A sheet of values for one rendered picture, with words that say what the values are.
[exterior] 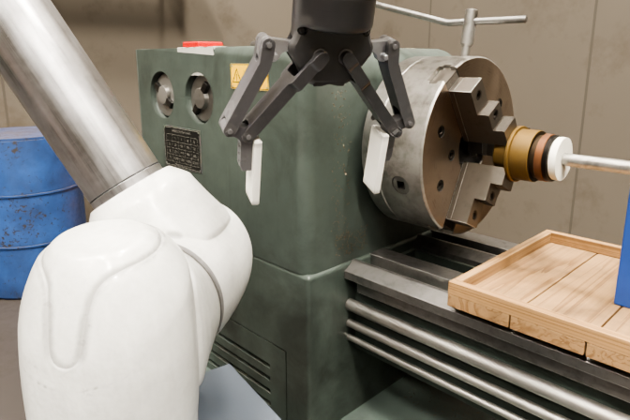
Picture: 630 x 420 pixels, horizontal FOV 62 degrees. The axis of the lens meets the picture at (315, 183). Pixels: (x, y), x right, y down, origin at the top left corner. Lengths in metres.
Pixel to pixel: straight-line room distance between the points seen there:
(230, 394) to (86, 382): 0.38
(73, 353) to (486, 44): 3.41
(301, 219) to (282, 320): 0.21
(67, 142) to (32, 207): 2.37
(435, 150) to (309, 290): 0.32
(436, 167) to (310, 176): 0.21
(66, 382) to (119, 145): 0.30
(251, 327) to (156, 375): 0.61
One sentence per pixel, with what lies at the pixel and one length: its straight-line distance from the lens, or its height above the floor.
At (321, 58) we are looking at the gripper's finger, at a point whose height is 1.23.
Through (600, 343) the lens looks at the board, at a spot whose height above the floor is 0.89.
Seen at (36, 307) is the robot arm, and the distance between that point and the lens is 0.51.
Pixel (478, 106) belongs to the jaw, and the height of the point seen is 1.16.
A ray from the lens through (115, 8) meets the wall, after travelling 3.97.
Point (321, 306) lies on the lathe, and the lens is 0.97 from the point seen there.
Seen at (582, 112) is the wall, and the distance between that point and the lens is 3.32.
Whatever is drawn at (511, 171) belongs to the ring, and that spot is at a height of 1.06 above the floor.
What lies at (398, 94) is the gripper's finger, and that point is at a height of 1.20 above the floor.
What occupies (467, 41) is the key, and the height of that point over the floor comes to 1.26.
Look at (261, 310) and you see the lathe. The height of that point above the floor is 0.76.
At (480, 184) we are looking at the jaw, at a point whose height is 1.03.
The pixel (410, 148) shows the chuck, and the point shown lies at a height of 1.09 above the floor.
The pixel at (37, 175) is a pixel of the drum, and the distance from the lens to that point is 3.03.
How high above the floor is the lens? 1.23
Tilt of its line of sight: 13 degrees down
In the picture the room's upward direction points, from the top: straight up
